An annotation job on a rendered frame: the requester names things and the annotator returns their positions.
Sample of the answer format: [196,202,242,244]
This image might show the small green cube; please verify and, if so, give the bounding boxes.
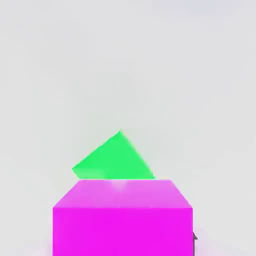
[71,129,156,181]

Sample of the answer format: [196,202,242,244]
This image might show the small magenta cube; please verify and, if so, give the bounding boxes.
[52,179,194,256]

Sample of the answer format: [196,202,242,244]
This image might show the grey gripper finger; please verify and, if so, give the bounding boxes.
[192,231,199,256]

